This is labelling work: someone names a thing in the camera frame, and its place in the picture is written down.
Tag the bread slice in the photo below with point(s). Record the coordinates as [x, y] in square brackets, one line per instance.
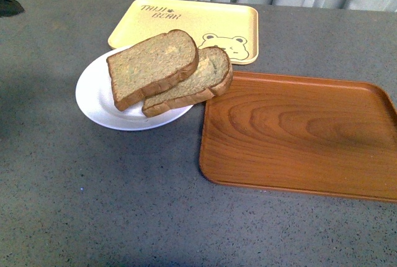
[152, 66]
[212, 78]

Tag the brown wooden tray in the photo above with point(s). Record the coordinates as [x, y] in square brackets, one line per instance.
[318, 136]

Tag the white round plate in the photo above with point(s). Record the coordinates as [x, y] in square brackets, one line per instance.
[95, 100]

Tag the black object at edge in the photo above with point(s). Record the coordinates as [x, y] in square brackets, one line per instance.
[10, 8]

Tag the yellow bear tray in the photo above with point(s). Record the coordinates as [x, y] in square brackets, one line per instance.
[234, 28]

